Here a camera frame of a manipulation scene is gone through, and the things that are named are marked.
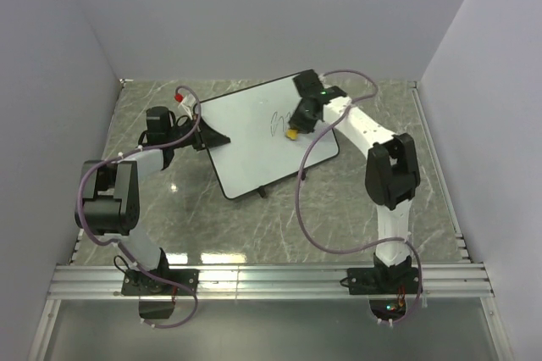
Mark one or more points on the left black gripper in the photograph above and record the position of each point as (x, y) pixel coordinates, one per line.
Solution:
(206, 138)

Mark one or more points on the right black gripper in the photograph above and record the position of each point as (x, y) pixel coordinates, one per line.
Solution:
(295, 123)

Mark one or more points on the yellow black sponge eraser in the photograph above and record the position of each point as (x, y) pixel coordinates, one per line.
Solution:
(292, 134)

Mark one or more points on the white whiteboard black frame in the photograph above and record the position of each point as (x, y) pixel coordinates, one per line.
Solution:
(255, 120)

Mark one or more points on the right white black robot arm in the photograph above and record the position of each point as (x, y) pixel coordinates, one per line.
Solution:
(392, 173)

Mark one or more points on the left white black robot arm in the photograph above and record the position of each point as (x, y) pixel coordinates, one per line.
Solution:
(108, 201)

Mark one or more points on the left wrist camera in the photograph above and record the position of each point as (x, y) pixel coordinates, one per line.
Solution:
(186, 103)

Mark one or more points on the right side aluminium rail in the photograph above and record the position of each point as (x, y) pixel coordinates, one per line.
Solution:
(459, 237)

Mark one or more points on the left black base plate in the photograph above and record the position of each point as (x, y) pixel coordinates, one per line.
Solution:
(136, 284)

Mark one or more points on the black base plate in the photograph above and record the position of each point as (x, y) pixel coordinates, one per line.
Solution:
(136, 284)
(381, 282)

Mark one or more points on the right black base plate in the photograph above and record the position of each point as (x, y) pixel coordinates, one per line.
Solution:
(381, 282)

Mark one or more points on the aluminium mounting rail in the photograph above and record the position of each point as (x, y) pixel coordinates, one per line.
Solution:
(266, 282)

